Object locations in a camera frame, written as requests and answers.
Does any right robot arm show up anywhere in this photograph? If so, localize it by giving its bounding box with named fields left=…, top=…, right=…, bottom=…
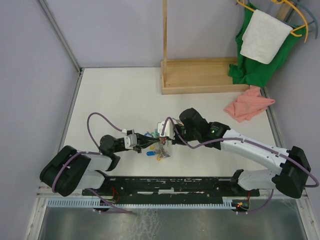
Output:
left=166, top=108, right=311, bottom=199

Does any teal clothes hanger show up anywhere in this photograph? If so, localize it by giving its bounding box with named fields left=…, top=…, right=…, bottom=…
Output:
left=292, top=0, right=320, bottom=40

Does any white towel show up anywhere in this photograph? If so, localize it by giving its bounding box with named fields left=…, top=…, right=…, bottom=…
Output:
left=240, top=9, right=293, bottom=65

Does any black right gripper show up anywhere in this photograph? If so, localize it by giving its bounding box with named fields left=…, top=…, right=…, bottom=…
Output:
left=166, top=124, right=200, bottom=146

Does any wooden rack frame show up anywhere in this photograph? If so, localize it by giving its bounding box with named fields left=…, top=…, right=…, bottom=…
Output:
left=161, top=0, right=250, bottom=95

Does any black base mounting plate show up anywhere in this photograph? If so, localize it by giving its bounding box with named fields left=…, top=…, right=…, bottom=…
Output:
left=95, top=176, right=260, bottom=199

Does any key with green tag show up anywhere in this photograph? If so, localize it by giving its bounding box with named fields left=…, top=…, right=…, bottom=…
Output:
left=159, top=136, right=173, bottom=146

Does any metal keyring organizer blue handle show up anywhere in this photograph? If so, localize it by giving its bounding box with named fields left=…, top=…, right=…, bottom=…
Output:
left=146, top=140, right=171, bottom=161

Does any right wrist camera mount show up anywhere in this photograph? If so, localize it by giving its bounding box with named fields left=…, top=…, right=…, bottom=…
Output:
left=156, top=120, right=175, bottom=140

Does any green shirt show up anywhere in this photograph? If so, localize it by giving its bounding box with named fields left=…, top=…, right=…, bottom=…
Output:
left=228, top=2, right=307, bottom=88

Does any yellow clothes hanger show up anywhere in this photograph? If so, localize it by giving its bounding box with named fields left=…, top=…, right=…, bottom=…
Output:
left=236, top=0, right=310, bottom=44

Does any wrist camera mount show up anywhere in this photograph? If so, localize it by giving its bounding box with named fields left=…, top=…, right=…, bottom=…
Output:
left=156, top=120, right=175, bottom=140
left=121, top=129, right=138, bottom=150

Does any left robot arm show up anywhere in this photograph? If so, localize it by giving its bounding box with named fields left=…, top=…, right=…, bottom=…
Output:
left=39, top=131, right=160, bottom=197

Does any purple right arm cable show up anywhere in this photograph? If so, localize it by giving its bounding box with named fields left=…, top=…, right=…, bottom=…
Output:
left=161, top=116, right=320, bottom=215

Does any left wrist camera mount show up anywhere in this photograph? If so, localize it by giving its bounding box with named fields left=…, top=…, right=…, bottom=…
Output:
left=121, top=129, right=138, bottom=150

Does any white cable duct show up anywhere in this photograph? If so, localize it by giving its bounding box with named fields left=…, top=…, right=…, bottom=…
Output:
left=46, top=197, right=236, bottom=210

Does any pink cloth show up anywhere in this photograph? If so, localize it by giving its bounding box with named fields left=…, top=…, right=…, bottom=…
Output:
left=224, top=85, right=276, bottom=123

